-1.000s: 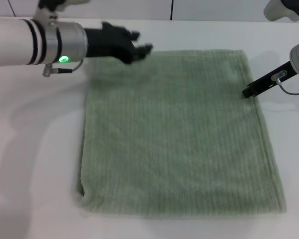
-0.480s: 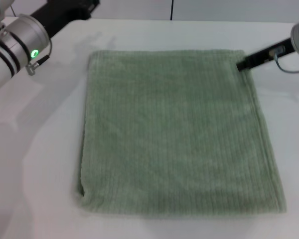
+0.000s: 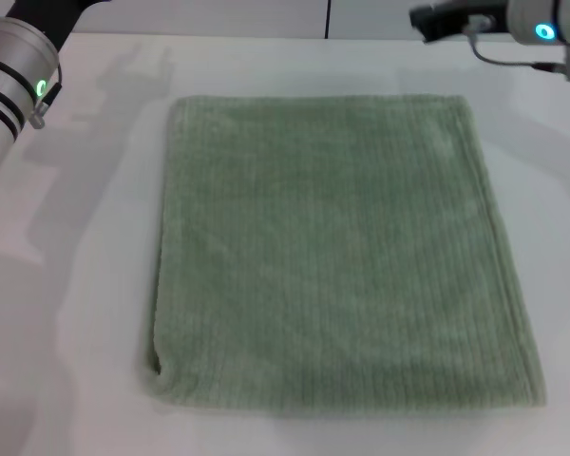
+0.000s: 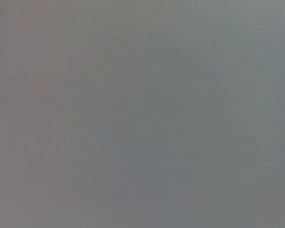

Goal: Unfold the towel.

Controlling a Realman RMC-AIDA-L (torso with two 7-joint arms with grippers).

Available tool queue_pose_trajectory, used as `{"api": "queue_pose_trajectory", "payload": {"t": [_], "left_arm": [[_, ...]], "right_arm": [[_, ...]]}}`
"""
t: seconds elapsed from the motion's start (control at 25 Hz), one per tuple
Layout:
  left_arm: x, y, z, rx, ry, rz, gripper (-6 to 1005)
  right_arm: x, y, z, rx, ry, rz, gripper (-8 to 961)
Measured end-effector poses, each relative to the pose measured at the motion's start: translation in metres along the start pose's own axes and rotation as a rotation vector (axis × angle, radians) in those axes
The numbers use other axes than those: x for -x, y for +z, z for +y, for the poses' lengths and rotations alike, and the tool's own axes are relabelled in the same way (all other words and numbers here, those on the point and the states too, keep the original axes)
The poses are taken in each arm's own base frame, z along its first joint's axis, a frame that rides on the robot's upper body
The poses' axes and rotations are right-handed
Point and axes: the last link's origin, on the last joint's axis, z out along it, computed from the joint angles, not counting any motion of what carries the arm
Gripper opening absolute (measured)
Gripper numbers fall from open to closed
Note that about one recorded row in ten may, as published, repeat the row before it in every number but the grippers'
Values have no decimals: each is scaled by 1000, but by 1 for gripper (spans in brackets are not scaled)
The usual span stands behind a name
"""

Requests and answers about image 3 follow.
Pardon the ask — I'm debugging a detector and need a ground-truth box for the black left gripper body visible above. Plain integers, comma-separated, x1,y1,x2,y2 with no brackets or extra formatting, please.
7,0,108,52

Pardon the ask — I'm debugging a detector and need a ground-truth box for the right arm cable with plug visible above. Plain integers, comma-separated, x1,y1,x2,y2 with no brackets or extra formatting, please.
464,14,570,83

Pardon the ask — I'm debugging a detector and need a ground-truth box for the arm cable with plug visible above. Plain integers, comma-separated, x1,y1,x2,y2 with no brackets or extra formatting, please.
464,14,570,83
28,65,65,130

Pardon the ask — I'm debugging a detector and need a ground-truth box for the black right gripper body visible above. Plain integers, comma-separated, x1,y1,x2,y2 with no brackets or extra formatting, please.
425,0,510,42

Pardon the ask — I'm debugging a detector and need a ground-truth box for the green ribbed towel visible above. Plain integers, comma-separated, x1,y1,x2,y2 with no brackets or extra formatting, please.
139,93,550,410

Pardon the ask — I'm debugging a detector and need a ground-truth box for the left arm cable with plug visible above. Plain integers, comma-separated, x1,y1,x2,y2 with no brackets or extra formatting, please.
28,65,65,130

